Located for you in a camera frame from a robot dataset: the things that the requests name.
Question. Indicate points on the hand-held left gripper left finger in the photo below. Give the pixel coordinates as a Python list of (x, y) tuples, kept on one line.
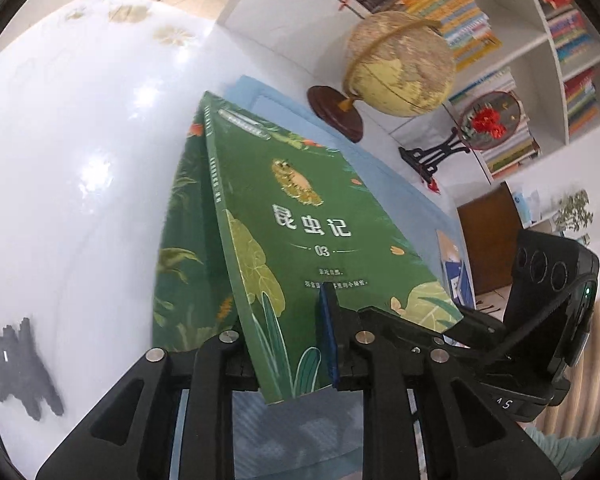
[(242, 370)]

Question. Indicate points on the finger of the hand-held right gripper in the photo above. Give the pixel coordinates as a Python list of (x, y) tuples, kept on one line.
[(404, 332), (479, 330)]

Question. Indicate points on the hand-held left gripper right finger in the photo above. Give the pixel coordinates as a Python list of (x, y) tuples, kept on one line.
[(327, 335)]

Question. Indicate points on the dark green leafy book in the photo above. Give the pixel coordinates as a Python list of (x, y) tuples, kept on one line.
[(185, 260)]

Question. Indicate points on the green book yellow insect cover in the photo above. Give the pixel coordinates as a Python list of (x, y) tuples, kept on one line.
[(290, 200)]

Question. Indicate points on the person's right forearm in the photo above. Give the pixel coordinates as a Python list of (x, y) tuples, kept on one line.
[(564, 455)]

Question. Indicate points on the row of pale spine books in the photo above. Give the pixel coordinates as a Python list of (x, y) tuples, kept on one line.
[(509, 157)]

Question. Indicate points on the row of colourful spine books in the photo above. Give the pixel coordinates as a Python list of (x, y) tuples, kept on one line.
[(569, 40)]

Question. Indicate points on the row of yellow orange books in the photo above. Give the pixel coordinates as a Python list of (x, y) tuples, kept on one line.
[(454, 20)]

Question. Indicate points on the tan cover book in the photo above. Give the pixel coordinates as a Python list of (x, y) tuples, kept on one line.
[(448, 247)]

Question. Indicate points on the potted green plant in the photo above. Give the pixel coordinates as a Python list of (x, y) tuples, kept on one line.
[(574, 212)]

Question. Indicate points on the blue tissue box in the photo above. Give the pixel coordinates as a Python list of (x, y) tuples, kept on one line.
[(524, 207)]

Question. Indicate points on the light blue quilted mat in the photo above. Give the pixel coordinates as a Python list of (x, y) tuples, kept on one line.
[(404, 195)]

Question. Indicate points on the red tassel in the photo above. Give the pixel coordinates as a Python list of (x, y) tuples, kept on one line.
[(433, 186)]

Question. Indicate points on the round embroidered flower fan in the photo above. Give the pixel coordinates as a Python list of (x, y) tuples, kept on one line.
[(489, 120)]

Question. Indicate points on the dark pixel-shaped sticker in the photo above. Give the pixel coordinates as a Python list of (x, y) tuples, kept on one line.
[(20, 375)]

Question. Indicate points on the yellow desk globe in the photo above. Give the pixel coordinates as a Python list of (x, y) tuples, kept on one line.
[(404, 65)]

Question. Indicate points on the white bookshelf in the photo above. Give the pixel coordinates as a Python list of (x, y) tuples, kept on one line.
[(280, 15)]

